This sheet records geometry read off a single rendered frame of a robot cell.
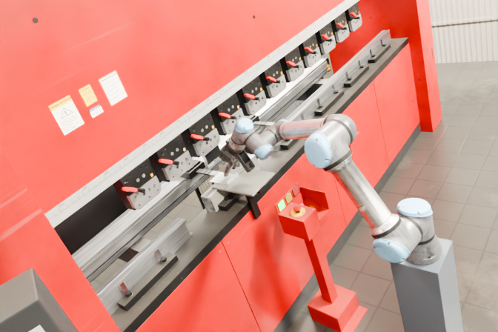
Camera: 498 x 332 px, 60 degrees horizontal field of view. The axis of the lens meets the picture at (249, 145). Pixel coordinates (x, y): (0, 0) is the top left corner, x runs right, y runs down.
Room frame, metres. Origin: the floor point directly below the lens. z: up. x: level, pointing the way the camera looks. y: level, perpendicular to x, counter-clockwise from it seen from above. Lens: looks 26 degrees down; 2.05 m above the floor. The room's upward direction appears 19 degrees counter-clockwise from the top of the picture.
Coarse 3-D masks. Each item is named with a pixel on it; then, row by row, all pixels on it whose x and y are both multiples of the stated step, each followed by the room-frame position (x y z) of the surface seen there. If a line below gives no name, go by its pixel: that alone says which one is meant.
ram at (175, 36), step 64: (0, 0) 1.50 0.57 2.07; (64, 0) 1.63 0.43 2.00; (128, 0) 1.80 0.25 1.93; (192, 0) 2.01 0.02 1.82; (256, 0) 2.30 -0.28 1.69; (320, 0) 2.70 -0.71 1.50; (0, 64) 1.43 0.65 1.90; (64, 64) 1.56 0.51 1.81; (128, 64) 1.72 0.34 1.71; (192, 64) 1.92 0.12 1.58; (0, 128) 1.36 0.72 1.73; (128, 128) 1.63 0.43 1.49; (64, 192) 1.41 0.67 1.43
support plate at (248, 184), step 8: (240, 168) 1.92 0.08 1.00; (240, 176) 1.84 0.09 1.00; (248, 176) 1.81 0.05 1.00; (256, 176) 1.79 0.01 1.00; (264, 176) 1.77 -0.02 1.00; (216, 184) 1.85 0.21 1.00; (232, 184) 1.80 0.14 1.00; (240, 184) 1.77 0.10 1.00; (248, 184) 1.75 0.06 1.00; (256, 184) 1.72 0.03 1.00; (264, 184) 1.71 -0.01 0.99; (232, 192) 1.74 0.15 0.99; (240, 192) 1.70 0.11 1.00; (248, 192) 1.68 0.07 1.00; (256, 192) 1.67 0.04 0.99
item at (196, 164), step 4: (196, 160) 2.10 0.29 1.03; (192, 164) 2.08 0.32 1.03; (196, 164) 2.07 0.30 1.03; (200, 164) 2.07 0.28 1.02; (204, 164) 2.09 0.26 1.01; (192, 168) 2.04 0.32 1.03; (196, 168) 2.05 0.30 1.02; (200, 168) 2.06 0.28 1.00; (188, 172) 2.02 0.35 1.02; (192, 172) 2.03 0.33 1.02; (196, 172) 2.03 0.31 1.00; (200, 172) 2.01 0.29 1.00; (204, 172) 2.00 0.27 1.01; (208, 172) 1.98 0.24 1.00; (212, 172) 1.97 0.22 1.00; (216, 172) 1.96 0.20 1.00; (180, 176) 2.07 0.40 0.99; (184, 176) 2.05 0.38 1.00; (188, 176) 2.02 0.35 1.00; (192, 176) 2.02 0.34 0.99
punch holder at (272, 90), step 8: (280, 64) 2.33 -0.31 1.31; (264, 72) 2.23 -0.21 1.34; (272, 72) 2.27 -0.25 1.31; (280, 72) 2.31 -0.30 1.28; (264, 80) 2.24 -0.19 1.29; (280, 80) 2.30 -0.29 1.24; (264, 88) 2.26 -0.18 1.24; (272, 88) 2.24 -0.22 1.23; (280, 88) 2.28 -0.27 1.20; (272, 96) 2.23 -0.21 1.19
